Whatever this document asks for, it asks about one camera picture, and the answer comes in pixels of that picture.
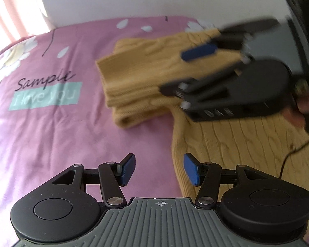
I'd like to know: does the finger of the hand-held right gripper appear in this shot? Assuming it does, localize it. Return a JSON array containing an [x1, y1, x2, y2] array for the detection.
[[181, 18, 281, 62], [160, 62, 248, 103]]

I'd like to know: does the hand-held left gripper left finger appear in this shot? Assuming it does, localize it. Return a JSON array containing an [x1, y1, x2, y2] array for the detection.
[[51, 153, 136, 208]]

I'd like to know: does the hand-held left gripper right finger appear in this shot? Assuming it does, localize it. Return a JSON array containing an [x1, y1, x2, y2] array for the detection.
[[183, 153, 269, 208]]

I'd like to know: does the yellow cable-knit cardigan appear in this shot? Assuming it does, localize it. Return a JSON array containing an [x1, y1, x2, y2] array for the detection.
[[96, 28, 309, 198]]

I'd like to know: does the person's right hand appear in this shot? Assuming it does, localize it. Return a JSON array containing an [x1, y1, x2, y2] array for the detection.
[[283, 93, 309, 132]]

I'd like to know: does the pink floral bed sheet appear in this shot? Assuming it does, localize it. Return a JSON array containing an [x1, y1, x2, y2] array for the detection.
[[0, 15, 309, 240]]

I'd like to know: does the pink striped curtain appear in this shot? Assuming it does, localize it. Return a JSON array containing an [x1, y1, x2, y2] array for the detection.
[[0, 0, 54, 57]]

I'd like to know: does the black cable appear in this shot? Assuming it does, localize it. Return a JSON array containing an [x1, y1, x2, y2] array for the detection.
[[279, 135, 309, 181]]

